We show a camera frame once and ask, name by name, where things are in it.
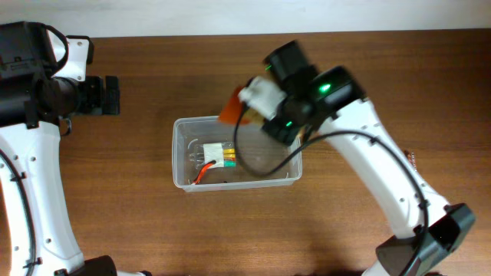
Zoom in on orange scraper with wooden handle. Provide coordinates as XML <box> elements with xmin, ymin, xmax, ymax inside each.
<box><xmin>218</xmin><ymin>86</ymin><xmax>265</xmax><ymax>126</ymax></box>

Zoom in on clear plastic container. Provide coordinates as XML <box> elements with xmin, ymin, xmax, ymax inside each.
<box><xmin>172</xmin><ymin>116</ymin><xmax>302</xmax><ymax>192</ymax></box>

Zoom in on red-handled pliers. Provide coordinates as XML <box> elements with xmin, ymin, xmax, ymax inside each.
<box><xmin>191</xmin><ymin>160</ymin><xmax>225</xmax><ymax>185</ymax></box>

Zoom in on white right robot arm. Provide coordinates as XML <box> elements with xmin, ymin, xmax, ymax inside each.
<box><xmin>263</xmin><ymin>41</ymin><xmax>476</xmax><ymax>275</ymax></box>

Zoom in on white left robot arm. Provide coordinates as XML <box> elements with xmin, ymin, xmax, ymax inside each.
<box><xmin>1</xmin><ymin>21</ymin><xmax>120</xmax><ymax>276</ymax></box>

